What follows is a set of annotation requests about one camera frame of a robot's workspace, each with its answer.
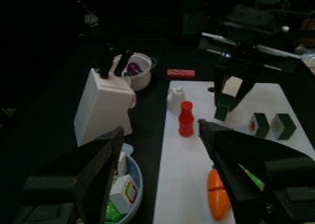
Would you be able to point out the light blue bowl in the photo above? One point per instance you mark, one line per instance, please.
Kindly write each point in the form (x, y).
(135, 175)

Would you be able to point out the white toy knife block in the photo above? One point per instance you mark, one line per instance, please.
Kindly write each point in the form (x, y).
(104, 108)

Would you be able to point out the dark green toy sushi roll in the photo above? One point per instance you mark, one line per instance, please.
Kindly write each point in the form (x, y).
(225, 106)

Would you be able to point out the red checkered block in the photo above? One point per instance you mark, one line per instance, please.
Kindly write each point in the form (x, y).
(180, 73)

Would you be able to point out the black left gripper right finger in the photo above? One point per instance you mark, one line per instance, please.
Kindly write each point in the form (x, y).
(262, 172)

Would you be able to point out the green sushi roll red centre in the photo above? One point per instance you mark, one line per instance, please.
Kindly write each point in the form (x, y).
(259, 125)

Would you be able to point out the white toy pot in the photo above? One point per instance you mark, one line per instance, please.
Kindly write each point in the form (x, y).
(141, 77)

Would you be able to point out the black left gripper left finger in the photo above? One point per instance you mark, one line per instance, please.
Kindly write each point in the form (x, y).
(69, 184)

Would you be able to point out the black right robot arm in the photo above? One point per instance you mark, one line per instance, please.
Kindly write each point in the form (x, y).
(262, 21)

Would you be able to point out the purple toy in pot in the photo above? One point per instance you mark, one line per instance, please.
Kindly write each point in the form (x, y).
(133, 69)

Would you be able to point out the white cutting board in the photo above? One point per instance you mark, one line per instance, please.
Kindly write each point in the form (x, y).
(184, 172)

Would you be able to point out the white sushi cube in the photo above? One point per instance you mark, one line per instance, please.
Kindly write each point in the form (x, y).
(124, 194)

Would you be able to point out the red toy bottle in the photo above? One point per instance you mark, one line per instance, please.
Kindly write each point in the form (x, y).
(185, 120)

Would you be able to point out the white toy bottle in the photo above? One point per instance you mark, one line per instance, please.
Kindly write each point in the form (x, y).
(175, 100)

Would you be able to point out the green toy vegetable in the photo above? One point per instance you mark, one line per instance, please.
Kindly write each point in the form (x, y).
(112, 214)

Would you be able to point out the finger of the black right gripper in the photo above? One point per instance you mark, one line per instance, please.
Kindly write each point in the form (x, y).
(247, 86)
(219, 78)

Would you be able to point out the small white toy piece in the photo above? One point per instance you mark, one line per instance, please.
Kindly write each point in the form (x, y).
(121, 164)

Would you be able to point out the orange toy carrot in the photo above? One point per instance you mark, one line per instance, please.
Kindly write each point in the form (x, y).
(216, 197)

